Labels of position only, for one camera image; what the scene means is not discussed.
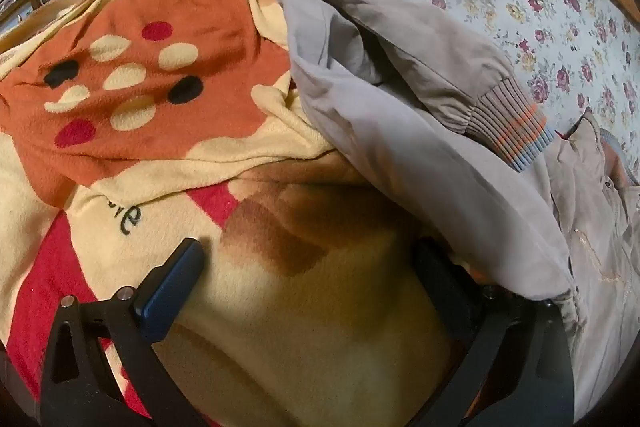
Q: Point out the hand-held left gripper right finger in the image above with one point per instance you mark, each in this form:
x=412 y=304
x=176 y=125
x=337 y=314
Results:
x=431 y=269

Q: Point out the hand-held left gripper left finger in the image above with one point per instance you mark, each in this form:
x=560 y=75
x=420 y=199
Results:
x=165 y=292

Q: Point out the beige jacket with striped cuffs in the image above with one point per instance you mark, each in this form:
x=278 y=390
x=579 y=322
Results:
x=400 y=132

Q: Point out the yellow orange red printed blanket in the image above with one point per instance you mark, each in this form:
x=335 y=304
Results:
x=150 y=72

